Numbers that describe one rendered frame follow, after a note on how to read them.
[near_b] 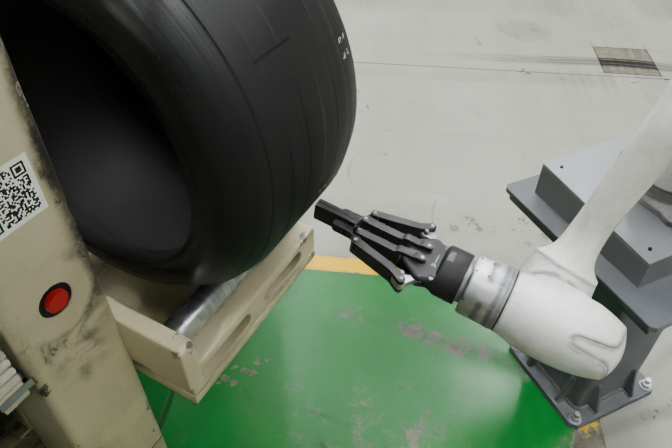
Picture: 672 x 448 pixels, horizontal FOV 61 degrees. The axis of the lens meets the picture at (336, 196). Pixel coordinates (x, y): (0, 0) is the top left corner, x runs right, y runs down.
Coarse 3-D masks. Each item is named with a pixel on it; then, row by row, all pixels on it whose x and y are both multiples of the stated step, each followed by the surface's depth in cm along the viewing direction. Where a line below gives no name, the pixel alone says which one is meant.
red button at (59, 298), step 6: (60, 288) 69; (48, 294) 68; (54, 294) 68; (60, 294) 69; (66, 294) 70; (48, 300) 68; (54, 300) 68; (60, 300) 69; (66, 300) 70; (48, 306) 68; (54, 306) 69; (60, 306) 69; (54, 312) 69
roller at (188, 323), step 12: (240, 276) 92; (204, 288) 88; (216, 288) 89; (228, 288) 90; (192, 300) 87; (204, 300) 87; (216, 300) 88; (180, 312) 85; (192, 312) 85; (204, 312) 86; (168, 324) 83; (180, 324) 83; (192, 324) 84; (192, 336) 85
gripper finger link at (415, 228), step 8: (376, 216) 84; (384, 216) 85; (392, 216) 85; (392, 224) 85; (400, 224) 84; (408, 224) 84; (416, 224) 84; (424, 224) 84; (432, 224) 84; (408, 232) 85; (416, 232) 84
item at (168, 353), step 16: (112, 304) 83; (128, 320) 80; (144, 320) 80; (128, 336) 82; (144, 336) 79; (160, 336) 78; (176, 336) 78; (128, 352) 86; (144, 352) 82; (160, 352) 79; (176, 352) 77; (192, 352) 79; (160, 368) 83; (176, 368) 80; (192, 368) 80; (192, 384) 82
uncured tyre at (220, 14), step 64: (0, 0) 86; (64, 0) 58; (128, 0) 56; (192, 0) 57; (256, 0) 62; (320, 0) 70; (64, 64) 101; (128, 64) 58; (192, 64) 57; (256, 64) 60; (320, 64) 69; (64, 128) 101; (128, 128) 109; (192, 128) 60; (256, 128) 61; (320, 128) 71; (64, 192) 98; (128, 192) 104; (192, 192) 66; (256, 192) 66; (128, 256) 85; (192, 256) 75; (256, 256) 75
